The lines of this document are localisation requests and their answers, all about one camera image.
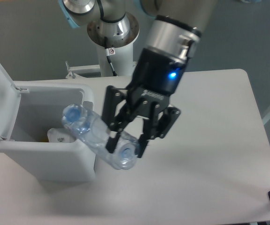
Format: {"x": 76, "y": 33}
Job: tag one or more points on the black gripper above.
{"x": 154, "y": 72}

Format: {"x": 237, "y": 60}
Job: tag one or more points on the clear plastic water bottle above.
{"x": 87, "y": 126}

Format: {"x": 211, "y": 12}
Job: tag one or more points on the white paper wrapper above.
{"x": 59, "y": 135}

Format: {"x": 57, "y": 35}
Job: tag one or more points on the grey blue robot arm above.
{"x": 172, "y": 41}

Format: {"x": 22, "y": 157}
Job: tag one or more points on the white trash can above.
{"x": 40, "y": 110}

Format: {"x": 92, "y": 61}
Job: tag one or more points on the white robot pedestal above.
{"x": 114, "y": 45}

